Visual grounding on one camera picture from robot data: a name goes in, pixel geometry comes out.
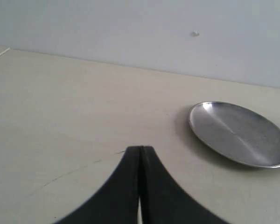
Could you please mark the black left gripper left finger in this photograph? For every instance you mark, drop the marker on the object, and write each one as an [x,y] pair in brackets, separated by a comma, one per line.
[117,200]

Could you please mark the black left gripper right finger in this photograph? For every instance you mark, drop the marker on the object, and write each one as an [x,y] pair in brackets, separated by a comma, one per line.
[163,200]

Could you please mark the round steel plate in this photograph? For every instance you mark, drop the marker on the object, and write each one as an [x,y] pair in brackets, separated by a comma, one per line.
[236,133]

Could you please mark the small wall screw anchor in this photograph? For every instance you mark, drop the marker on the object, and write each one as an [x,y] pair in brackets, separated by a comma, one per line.
[195,34]

